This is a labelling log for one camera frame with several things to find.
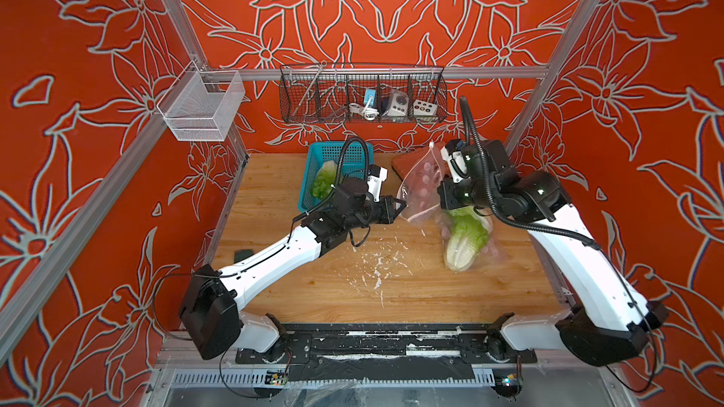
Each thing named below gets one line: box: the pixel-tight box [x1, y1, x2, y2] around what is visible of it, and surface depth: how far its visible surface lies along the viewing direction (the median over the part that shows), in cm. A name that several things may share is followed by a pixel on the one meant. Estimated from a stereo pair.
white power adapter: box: [386, 89, 410, 117], surface depth 93 cm
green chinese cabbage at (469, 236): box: [445, 205, 494, 273], surface depth 86 cm
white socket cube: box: [412, 98, 438, 116], surface depth 96 cm
